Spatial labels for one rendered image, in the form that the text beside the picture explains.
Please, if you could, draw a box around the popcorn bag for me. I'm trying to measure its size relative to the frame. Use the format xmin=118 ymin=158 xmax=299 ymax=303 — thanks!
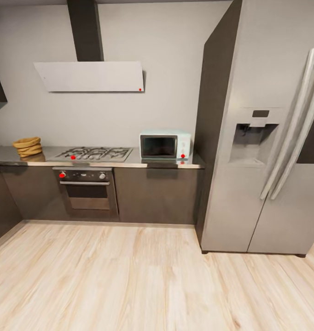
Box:
xmin=13 ymin=137 xmax=42 ymax=157

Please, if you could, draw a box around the microwave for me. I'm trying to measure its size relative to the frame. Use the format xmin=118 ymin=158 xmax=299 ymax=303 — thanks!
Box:
xmin=139 ymin=129 xmax=191 ymax=159

